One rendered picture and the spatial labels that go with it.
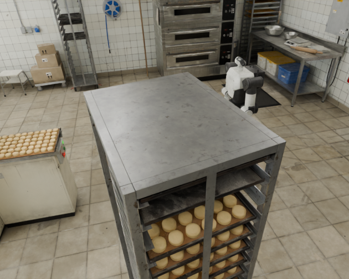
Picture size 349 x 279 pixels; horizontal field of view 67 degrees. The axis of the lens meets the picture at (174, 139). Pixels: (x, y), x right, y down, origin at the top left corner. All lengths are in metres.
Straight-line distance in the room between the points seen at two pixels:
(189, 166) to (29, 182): 2.29
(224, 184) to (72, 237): 2.31
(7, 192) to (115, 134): 2.22
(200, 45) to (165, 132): 4.91
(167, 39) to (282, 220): 3.84
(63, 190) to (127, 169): 2.19
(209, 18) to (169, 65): 1.15
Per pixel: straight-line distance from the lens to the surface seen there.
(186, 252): 1.02
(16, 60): 6.79
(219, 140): 0.78
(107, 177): 1.39
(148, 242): 0.83
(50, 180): 2.79
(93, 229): 2.98
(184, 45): 5.50
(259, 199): 0.96
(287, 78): 5.46
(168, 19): 5.37
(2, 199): 3.04
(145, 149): 0.76
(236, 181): 0.87
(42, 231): 3.17
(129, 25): 6.35
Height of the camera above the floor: 2.26
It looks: 35 degrees down
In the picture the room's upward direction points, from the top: 2 degrees counter-clockwise
